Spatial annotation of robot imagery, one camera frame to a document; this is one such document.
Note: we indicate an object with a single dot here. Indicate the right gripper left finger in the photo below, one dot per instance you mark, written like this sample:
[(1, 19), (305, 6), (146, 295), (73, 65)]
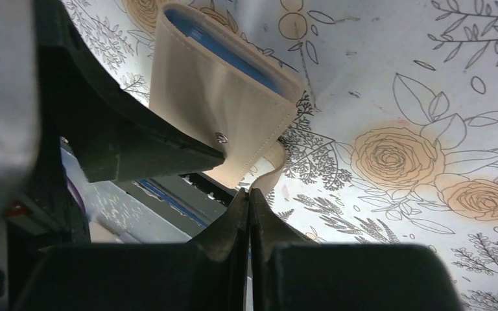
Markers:
[(209, 272)]

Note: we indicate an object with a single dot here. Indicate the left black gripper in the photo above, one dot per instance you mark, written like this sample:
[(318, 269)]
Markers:
[(112, 135)]

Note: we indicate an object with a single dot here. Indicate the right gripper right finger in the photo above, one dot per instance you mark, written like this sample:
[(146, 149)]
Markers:
[(291, 272)]

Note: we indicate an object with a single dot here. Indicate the tan leather card holder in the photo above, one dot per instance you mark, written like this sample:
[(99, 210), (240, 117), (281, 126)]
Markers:
[(212, 101)]

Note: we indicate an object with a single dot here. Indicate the blue credit card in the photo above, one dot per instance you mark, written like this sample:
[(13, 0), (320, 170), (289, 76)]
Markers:
[(195, 30)]

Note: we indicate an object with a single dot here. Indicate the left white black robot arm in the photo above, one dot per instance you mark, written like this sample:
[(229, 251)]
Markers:
[(21, 114)]

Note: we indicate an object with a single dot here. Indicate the floral patterned table mat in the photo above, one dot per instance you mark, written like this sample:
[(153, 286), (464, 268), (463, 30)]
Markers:
[(396, 135)]

